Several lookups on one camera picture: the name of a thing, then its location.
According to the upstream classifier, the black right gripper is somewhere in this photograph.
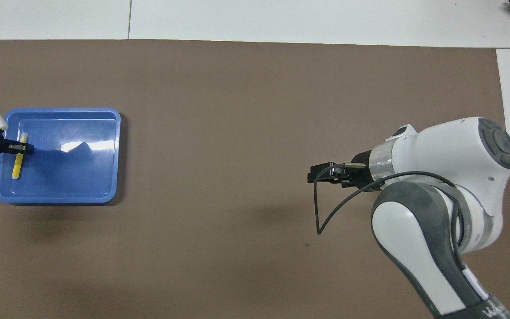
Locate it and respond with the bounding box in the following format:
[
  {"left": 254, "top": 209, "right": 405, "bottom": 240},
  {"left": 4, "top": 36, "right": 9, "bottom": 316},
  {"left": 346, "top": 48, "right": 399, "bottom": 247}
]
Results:
[{"left": 307, "top": 151, "right": 373, "bottom": 189}]

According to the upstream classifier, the yellow pen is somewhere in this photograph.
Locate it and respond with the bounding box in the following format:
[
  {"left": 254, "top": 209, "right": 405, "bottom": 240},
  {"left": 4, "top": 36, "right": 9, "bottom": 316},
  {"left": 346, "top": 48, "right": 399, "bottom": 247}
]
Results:
[{"left": 12, "top": 133, "right": 29, "bottom": 180}]

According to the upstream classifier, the blue plastic tray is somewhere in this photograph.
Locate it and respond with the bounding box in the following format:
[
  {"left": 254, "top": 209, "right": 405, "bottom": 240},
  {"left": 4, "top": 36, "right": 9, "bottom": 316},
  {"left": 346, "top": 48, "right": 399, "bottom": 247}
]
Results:
[{"left": 0, "top": 107, "right": 121, "bottom": 204}]

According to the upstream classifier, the brown table mat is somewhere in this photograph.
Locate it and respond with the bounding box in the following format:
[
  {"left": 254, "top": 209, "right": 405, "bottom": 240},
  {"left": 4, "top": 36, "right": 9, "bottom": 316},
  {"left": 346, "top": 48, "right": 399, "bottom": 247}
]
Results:
[{"left": 0, "top": 39, "right": 510, "bottom": 319}]

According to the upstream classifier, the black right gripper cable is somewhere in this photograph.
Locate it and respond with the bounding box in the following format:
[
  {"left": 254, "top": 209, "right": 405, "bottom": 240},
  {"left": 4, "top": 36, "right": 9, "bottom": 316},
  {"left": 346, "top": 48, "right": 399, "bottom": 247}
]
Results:
[{"left": 314, "top": 163, "right": 466, "bottom": 257}]

